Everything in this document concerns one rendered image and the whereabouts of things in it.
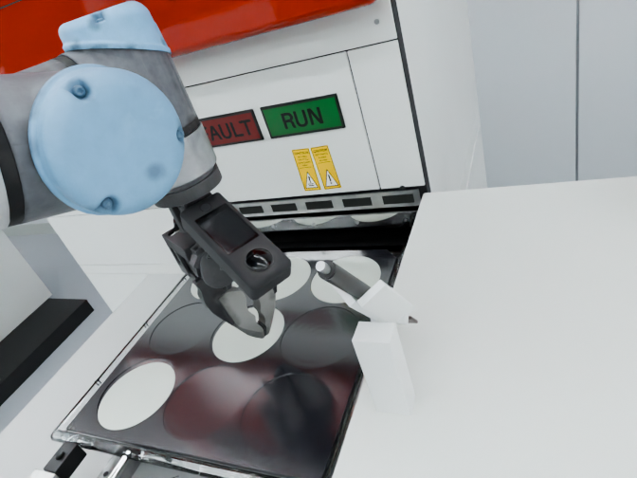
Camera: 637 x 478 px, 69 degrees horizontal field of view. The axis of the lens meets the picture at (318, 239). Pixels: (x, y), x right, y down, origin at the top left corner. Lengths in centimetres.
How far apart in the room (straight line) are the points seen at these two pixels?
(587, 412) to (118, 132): 35
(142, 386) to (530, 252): 49
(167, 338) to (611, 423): 53
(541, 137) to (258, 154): 170
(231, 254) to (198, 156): 9
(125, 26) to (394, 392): 35
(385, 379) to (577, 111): 194
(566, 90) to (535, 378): 185
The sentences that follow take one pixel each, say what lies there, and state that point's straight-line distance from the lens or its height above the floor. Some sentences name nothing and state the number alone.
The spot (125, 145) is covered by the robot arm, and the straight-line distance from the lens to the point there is 25.
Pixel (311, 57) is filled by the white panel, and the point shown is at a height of 117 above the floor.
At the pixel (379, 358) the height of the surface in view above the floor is 103.
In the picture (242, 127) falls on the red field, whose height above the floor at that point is 110.
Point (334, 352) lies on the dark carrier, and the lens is 56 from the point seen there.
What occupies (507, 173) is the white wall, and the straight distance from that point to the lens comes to 234.
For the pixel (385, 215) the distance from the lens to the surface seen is 69.
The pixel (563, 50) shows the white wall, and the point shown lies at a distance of 214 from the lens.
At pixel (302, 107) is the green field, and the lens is 66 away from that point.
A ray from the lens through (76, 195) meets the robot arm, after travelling 25.
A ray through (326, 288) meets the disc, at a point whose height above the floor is 90.
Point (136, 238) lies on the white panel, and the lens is 100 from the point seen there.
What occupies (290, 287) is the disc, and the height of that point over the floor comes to 90.
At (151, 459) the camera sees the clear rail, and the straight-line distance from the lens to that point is 57.
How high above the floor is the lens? 129
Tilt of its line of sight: 31 degrees down
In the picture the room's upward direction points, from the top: 19 degrees counter-clockwise
